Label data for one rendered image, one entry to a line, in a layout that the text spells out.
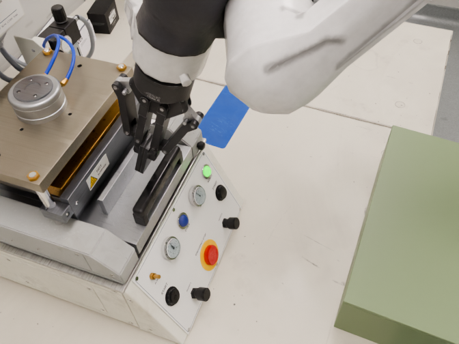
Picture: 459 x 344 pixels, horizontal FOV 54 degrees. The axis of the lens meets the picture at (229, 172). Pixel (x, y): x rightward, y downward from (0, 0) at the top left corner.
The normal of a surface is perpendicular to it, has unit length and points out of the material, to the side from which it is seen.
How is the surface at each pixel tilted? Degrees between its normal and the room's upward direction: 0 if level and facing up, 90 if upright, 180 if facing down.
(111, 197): 90
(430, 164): 2
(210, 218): 65
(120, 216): 0
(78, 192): 90
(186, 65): 102
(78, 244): 0
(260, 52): 51
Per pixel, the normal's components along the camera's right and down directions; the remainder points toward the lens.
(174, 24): -0.18, 0.90
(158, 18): -0.59, 0.70
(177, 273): 0.84, -0.04
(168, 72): 0.04, 0.86
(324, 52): 0.32, 0.69
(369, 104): -0.04, -0.64
